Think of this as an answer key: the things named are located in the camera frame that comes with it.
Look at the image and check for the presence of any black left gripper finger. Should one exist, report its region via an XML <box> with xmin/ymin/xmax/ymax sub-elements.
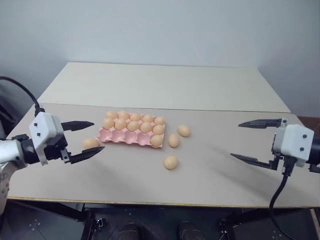
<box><xmin>61</xmin><ymin>120</ymin><xmax>95</xmax><ymax>132</ymax></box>
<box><xmin>69</xmin><ymin>146</ymin><xmax>106</xmax><ymax>165</ymax></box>

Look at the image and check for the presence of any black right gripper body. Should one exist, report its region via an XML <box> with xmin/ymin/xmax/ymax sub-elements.
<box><xmin>268</xmin><ymin>117</ymin><xmax>288</xmax><ymax>173</ymax></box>

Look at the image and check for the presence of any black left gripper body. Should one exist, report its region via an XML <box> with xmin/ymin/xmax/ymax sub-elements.
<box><xmin>43</xmin><ymin>134</ymin><xmax>73</xmax><ymax>165</ymax></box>

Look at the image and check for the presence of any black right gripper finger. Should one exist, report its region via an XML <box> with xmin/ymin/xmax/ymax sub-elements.
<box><xmin>237</xmin><ymin>118</ymin><xmax>283</xmax><ymax>130</ymax></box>
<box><xmin>229</xmin><ymin>153</ymin><xmax>272</xmax><ymax>171</ymax></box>

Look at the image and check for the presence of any pink plastic egg tray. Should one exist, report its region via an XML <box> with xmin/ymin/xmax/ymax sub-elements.
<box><xmin>96</xmin><ymin>112</ymin><xmax>167</xmax><ymax>150</ymax></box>

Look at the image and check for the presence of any dark rounded shape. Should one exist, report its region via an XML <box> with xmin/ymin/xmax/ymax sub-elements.
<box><xmin>116</xmin><ymin>221</ymin><xmax>141</xmax><ymax>240</ymax></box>
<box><xmin>177</xmin><ymin>220</ymin><xmax>201</xmax><ymax>240</ymax></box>

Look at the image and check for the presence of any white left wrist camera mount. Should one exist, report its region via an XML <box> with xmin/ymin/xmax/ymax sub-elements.
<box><xmin>28</xmin><ymin>111</ymin><xmax>65</xmax><ymax>166</ymax></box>

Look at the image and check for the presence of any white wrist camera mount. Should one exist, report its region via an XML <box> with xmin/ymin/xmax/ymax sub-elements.
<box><xmin>28</xmin><ymin>111</ymin><xmax>65</xmax><ymax>166</ymax></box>
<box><xmin>272</xmin><ymin>123</ymin><xmax>315</xmax><ymax>168</ymax></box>

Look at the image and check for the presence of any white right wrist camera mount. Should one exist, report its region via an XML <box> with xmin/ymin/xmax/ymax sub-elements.
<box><xmin>272</xmin><ymin>123</ymin><xmax>315</xmax><ymax>168</ymax></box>

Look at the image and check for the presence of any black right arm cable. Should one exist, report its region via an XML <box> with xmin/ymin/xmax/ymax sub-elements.
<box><xmin>268</xmin><ymin>156</ymin><xmax>296</xmax><ymax>240</ymax></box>

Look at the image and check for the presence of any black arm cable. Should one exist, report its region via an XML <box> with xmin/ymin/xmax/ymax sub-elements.
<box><xmin>0</xmin><ymin>76</ymin><xmax>46</xmax><ymax>117</ymax></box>
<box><xmin>268</xmin><ymin>156</ymin><xmax>296</xmax><ymax>240</ymax></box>

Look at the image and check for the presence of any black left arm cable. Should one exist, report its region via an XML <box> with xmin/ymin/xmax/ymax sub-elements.
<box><xmin>0</xmin><ymin>76</ymin><xmax>46</xmax><ymax>117</ymax></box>

